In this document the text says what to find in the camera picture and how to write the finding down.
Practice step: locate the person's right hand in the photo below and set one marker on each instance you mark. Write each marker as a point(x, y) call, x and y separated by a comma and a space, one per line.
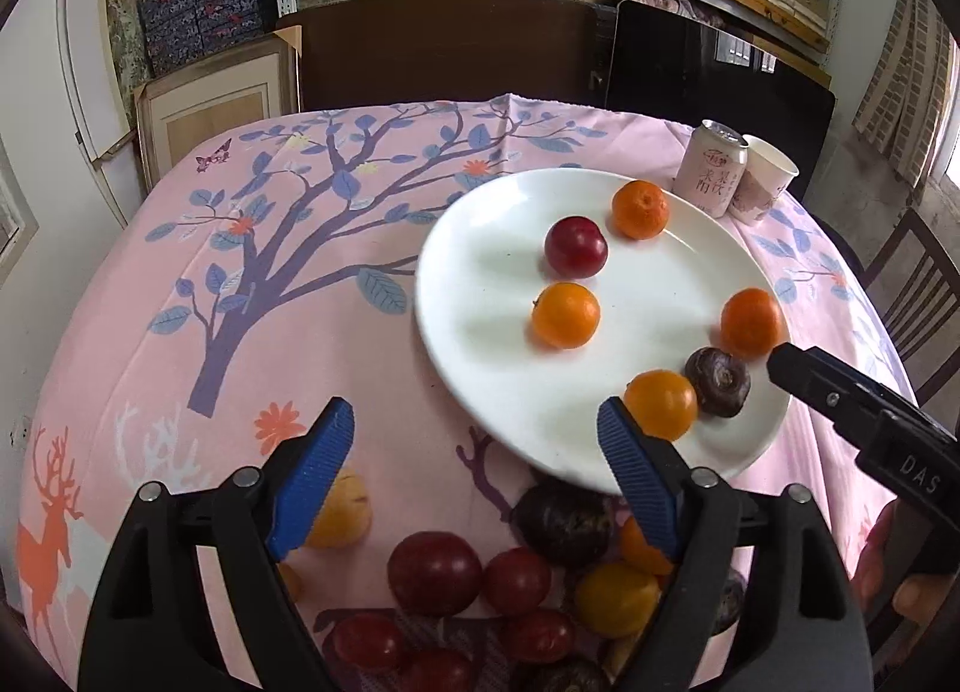
point(911, 598)

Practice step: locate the pink drink can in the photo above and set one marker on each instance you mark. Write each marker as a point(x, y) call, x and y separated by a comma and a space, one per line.
point(709, 174)

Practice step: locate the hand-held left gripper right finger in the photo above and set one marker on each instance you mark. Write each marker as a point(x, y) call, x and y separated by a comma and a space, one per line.
point(637, 489)

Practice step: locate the window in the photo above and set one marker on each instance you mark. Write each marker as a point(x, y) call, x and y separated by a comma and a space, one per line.
point(15, 219)

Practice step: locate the dark wooden chair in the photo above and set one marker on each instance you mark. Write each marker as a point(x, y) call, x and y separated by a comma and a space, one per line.
point(911, 264)

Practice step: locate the woven wall mat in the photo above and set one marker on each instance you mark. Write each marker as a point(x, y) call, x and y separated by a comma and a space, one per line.
point(900, 84)

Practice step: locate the orange tomato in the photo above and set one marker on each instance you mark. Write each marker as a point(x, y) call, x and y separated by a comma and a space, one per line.
point(664, 403)
point(566, 315)
point(637, 551)
point(616, 598)

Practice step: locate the mandarin orange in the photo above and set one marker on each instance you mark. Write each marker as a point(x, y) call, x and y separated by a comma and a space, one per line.
point(752, 322)
point(639, 210)

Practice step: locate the printed paper cup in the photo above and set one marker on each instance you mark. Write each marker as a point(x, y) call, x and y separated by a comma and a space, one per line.
point(765, 189)

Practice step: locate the pink printed tablecloth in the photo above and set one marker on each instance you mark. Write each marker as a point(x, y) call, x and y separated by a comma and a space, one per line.
point(225, 287)

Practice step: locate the large dark water chestnut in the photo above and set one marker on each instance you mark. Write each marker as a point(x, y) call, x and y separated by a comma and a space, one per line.
point(566, 523)

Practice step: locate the white plate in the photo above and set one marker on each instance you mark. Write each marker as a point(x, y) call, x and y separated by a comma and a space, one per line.
point(660, 287)

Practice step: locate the dark brown board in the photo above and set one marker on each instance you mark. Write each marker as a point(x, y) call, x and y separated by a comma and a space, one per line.
point(450, 54)

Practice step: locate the wooden picture frame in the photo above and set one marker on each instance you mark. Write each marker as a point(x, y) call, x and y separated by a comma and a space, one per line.
point(217, 122)

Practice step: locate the red cherry tomato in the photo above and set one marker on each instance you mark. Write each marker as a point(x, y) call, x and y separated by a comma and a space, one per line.
point(369, 639)
point(439, 671)
point(538, 636)
point(516, 579)

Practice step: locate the marble patterned panel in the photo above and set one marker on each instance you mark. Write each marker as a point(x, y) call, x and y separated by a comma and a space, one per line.
point(124, 24)

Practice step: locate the pale yellow pepino melon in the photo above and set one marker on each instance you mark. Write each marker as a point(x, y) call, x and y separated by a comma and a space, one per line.
point(346, 512)

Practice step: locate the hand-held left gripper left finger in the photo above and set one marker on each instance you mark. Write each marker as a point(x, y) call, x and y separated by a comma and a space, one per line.
point(315, 482)

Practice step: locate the white board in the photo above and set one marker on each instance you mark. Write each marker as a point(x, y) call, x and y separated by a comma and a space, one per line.
point(90, 84)

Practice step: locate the small tan fruit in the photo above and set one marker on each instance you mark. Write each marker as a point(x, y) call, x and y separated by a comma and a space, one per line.
point(291, 582)

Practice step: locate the stack of blue patterned boxes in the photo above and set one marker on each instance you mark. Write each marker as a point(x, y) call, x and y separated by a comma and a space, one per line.
point(195, 24)

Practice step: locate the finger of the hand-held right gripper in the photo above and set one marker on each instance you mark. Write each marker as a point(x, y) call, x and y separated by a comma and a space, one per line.
point(817, 381)

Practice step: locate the black glossy panel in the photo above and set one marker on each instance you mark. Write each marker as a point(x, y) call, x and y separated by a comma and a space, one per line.
point(675, 77)

